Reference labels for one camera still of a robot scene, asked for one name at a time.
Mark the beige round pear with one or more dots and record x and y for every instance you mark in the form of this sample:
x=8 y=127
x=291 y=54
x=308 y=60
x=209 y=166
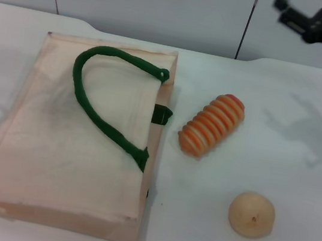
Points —
x=251 y=214

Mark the orange striped bread roll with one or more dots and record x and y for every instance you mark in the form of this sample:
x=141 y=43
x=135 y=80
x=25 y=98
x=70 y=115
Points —
x=212 y=125

